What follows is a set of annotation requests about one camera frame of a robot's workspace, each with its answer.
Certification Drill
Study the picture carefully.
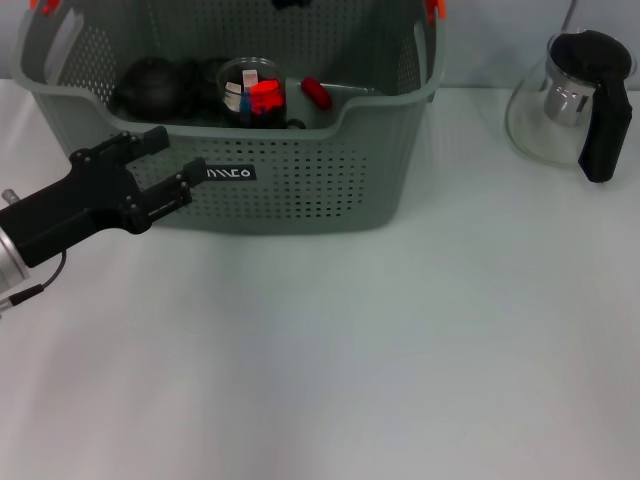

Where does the dark red toy brick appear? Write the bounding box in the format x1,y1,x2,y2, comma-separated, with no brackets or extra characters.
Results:
301,76,333,111

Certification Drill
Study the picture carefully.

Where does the beige translucent toy brick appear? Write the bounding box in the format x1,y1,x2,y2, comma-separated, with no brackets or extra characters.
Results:
223,79,242,112

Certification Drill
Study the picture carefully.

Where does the large orange-red toy brick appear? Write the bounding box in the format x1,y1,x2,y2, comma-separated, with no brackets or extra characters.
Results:
249,79,282,100

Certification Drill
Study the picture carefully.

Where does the grey perforated storage bin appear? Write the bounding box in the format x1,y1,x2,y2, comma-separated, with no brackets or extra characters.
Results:
10,0,448,236

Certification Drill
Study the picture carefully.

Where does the glass teacup black holder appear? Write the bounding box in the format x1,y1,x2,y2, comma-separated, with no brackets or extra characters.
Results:
215,57,306,131
192,57,226,119

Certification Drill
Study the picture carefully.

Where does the dark left gripper cable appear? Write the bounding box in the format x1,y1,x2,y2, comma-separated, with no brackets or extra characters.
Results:
0,249,69,314

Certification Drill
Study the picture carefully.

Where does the black clay teapot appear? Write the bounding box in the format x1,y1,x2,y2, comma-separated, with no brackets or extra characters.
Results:
112,57,186,122

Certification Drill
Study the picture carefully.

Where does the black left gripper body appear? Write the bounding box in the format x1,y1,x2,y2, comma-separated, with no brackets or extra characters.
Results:
0,148,152,268

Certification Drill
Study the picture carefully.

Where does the glass teapot black handle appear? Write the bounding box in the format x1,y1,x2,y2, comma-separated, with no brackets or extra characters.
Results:
504,28,637,185

